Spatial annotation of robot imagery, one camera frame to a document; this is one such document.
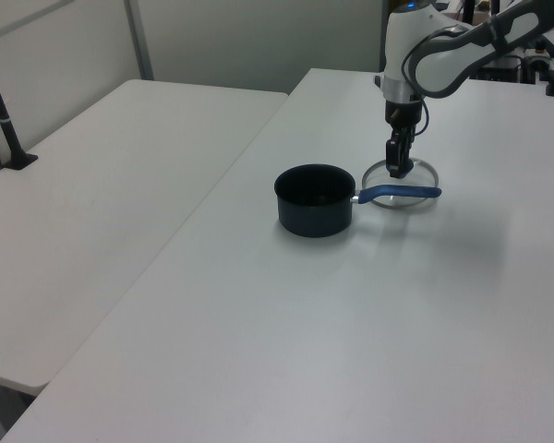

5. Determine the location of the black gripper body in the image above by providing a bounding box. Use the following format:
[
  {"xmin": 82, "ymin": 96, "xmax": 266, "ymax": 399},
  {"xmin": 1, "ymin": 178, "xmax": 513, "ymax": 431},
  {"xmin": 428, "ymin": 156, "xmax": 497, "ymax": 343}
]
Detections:
[{"xmin": 384, "ymin": 97, "xmax": 421, "ymax": 139}]

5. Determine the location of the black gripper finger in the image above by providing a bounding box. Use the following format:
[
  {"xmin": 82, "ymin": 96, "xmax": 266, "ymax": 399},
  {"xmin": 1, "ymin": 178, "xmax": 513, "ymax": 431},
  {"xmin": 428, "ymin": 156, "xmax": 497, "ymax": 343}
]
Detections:
[
  {"xmin": 398, "ymin": 126, "xmax": 417, "ymax": 180},
  {"xmin": 385, "ymin": 136, "xmax": 402, "ymax": 177}
]

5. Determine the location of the glass lid with blue knob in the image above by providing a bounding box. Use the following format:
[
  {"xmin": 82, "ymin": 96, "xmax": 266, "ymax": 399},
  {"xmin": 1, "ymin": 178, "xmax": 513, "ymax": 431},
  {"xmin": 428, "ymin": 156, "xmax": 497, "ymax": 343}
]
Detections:
[{"xmin": 362, "ymin": 157, "xmax": 440, "ymax": 210}]

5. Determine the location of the dark blue saucepan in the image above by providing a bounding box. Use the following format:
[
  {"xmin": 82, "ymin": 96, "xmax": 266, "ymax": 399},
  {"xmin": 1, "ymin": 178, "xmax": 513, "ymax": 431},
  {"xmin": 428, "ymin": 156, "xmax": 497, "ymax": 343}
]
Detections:
[{"xmin": 273, "ymin": 163, "xmax": 443, "ymax": 239}]

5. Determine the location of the black computer box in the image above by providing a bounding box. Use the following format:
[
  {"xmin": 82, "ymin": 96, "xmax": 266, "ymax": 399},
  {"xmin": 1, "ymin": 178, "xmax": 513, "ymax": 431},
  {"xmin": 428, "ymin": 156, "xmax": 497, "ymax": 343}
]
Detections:
[{"xmin": 474, "ymin": 54, "xmax": 524, "ymax": 84}]

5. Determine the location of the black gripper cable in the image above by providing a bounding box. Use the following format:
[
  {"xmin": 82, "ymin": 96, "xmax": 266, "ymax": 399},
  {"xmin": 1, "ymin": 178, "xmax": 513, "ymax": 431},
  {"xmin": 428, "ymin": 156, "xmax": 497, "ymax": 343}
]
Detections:
[{"xmin": 414, "ymin": 98, "xmax": 431, "ymax": 138}]

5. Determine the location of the grey metal partition post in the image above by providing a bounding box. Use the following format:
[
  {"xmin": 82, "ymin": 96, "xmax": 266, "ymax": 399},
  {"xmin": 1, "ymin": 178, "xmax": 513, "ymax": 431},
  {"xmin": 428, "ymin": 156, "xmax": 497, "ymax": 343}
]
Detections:
[{"xmin": 123, "ymin": 0, "xmax": 155, "ymax": 81}]

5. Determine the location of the black camera stand pole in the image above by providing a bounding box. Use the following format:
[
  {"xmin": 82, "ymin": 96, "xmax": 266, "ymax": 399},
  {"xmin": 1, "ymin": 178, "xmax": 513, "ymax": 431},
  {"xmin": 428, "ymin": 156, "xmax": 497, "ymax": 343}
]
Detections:
[{"xmin": 0, "ymin": 38, "xmax": 40, "ymax": 172}]

